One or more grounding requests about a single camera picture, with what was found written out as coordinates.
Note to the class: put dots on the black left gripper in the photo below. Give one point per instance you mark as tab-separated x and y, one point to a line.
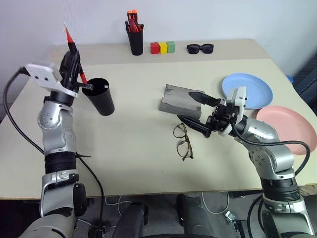
67	79

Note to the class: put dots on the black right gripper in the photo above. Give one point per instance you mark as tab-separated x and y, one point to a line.
220	116

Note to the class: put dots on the red and black marker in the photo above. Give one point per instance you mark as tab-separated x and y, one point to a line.
69	37

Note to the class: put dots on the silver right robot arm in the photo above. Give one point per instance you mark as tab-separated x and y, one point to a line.
267	146

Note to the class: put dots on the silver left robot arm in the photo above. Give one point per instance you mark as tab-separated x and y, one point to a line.
55	129

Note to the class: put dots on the black plastic cup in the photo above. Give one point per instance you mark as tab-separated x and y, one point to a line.
101	101

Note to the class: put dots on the grey folded cloth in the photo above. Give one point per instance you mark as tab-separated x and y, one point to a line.
178	101

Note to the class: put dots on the tortoiseshell eyeglasses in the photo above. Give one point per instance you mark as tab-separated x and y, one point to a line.
188	143

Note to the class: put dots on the black sunglasses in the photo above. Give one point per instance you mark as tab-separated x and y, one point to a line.
193	49

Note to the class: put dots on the blue plate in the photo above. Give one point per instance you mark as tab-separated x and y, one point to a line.
257	86

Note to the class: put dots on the tall black pen holder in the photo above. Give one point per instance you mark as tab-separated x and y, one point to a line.
135	43

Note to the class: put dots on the green block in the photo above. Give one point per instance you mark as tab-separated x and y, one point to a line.
171	47

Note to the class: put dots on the yellow block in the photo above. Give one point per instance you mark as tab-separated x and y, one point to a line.
163	48

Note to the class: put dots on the orange-capped marker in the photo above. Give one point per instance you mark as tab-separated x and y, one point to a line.
134	14
129	15

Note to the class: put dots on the red block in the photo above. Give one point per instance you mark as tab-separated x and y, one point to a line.
154	48

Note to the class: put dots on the pink plate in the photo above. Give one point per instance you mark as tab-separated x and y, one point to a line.
287	126

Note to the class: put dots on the blue round object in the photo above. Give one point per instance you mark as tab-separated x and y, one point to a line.
289	79

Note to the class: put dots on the dark rounded shape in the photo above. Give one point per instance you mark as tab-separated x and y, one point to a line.
131	220
195	218

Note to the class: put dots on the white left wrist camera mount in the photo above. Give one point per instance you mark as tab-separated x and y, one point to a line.
45	77

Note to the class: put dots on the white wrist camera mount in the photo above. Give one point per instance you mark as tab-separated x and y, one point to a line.
45	77
237	99

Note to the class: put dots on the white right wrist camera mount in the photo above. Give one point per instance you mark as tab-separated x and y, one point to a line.
237	99

